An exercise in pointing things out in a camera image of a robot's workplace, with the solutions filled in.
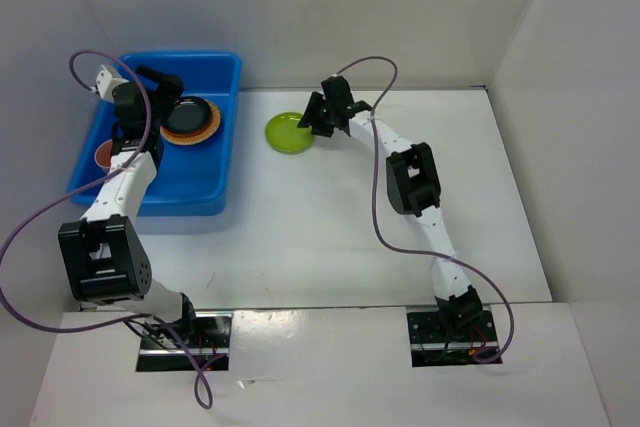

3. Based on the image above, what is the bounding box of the black plastic plate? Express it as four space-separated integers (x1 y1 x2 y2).
163 96 212 135

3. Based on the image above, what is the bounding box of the green plastic plate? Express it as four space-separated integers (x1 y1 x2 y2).
264 111 314 155

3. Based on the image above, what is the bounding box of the orange plastic plate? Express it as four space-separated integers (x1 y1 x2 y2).
172 101 221 141

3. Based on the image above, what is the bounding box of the orange-brown woven round tray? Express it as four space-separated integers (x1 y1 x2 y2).
159 101 223 147

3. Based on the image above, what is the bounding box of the pink plastic cup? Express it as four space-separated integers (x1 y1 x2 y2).
94 140 113 172

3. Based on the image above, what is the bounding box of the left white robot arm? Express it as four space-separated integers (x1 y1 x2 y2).
58 65 200 347

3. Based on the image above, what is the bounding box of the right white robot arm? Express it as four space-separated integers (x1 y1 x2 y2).
298 75 483 341

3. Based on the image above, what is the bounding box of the blue plastic bin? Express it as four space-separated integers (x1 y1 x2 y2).
68 51 241 216

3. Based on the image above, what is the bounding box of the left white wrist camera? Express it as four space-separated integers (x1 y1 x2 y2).
94 64 127 103

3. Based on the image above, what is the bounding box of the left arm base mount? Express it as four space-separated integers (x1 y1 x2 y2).
126 310 233 372

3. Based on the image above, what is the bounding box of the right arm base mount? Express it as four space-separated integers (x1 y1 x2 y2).
406 306 500 368

